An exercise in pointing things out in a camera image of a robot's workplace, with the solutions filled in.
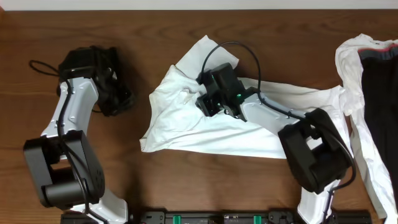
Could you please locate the right black cable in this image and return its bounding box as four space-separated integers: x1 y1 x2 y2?
200 40 358 224

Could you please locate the dark navy garment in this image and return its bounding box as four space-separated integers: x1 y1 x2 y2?
359 44 397 199

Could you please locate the folded black cloth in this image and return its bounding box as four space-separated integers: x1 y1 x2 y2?
58 46 116 98

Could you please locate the black cable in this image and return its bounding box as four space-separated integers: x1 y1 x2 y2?
200 40 358 224
28 59 109 224

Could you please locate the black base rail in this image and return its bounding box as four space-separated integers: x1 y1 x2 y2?
60 208 373 224

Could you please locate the left black cable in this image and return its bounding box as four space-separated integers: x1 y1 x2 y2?
28 59 109 224

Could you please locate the plain white t-shirt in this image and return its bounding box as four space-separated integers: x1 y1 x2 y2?
335 34 397 224

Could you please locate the white robot print t-shirt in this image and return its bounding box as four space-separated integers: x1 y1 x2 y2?
140 37 352 162

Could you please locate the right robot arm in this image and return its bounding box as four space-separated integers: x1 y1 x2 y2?
196 63 354 223

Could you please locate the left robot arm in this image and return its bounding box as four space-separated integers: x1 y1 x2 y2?
23 45 134 223

